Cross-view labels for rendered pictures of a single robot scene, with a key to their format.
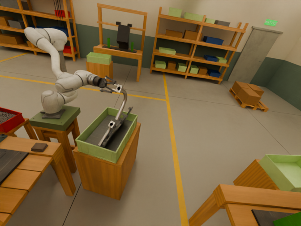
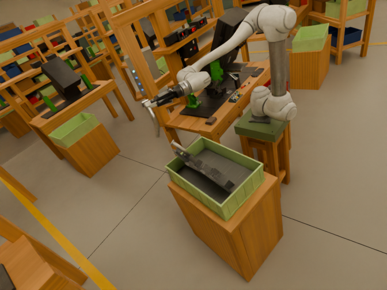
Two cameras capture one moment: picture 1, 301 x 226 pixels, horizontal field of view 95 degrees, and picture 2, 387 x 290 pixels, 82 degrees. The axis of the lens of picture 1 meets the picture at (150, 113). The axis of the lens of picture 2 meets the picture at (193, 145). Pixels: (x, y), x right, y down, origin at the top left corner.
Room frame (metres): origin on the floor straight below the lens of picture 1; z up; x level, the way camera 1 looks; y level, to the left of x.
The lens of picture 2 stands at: (2.02, -0.35, 2.06)
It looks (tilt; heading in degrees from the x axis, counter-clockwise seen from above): 37 degrees down; 144
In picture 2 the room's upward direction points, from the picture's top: 21 degrees counter-clockwise
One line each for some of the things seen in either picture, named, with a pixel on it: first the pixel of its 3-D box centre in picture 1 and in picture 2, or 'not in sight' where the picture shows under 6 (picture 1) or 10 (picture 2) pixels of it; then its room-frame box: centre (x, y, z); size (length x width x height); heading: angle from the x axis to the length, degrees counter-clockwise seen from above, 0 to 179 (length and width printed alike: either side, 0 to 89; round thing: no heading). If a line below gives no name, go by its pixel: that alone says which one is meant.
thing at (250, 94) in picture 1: (249, 95); not in sight; (4.61, -3.26, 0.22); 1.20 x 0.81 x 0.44; 0
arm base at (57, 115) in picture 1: (51, 111); (262, 113); (1.15, 1.09, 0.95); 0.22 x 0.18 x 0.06; 103
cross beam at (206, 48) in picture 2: not in sight; (189, 61); (0.05, 1.48, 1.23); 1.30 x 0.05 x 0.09; 93
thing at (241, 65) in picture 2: not in sight; (228, 67); (0.51, 1.59, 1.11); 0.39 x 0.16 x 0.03; 3
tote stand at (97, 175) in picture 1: (112, 155); (228, 211); (1.13, 0.40, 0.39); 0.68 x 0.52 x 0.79; 173
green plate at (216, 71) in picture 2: not in sight; (216, 69); (0.48, 1.43, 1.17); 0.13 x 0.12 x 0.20; 93
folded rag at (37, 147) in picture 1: (39, 147); (211, 120); (0.71, 0.91, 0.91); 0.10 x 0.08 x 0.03; 95
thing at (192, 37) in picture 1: (192, 49); not in sight; (5.88, -1.15, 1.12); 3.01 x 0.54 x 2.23; 95
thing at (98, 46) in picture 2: not in sight; (118, 26); (-6.91, 4.94, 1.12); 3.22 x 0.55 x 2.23; 95
